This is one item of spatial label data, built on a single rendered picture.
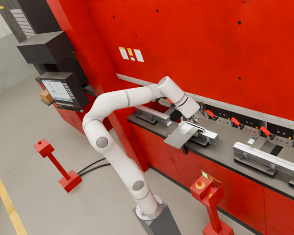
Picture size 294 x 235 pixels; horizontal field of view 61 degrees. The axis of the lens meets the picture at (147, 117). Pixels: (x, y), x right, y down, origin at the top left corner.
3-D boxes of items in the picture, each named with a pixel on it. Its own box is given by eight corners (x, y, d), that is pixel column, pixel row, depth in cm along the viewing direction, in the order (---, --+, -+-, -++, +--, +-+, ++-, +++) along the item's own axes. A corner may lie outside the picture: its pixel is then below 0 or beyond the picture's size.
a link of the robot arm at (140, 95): (118, 106, 135) (167, 96, 147) (129, 108, 121) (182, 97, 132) (116, 89, 133) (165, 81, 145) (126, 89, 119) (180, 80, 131)
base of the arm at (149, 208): (148, 226, 159) (139, 210, 148) (130, 210, 173) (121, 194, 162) (168, 204, 167) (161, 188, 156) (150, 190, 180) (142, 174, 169)
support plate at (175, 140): (163, 141, 216) (163, 141, 216) (182, 123, 227) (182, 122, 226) (178, 149, 204) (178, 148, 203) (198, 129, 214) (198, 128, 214)
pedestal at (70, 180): (62, 186, 357) (28, 146, 309) (76, 174, 367) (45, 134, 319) (68, 193, 343) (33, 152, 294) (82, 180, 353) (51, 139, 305)
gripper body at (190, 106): (185, 91, 140) (198, 103, 144) (172, 103, 142) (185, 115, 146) (189, 95, 133) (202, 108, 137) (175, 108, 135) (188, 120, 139)
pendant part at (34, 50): (59, 112, 293) (15, 45, 244) (73, 99, 307) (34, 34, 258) (88, 118, 264) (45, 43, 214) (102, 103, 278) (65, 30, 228)
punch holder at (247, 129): (238, 131, 174) (235, 113, 164) (244, 124, 177) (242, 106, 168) (259, 138, 163) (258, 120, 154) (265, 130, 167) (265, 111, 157)
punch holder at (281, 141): (267, 141, 160) (266, 122, 150) (273, 133, 163) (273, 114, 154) (291, 150, 149) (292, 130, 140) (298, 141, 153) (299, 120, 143)
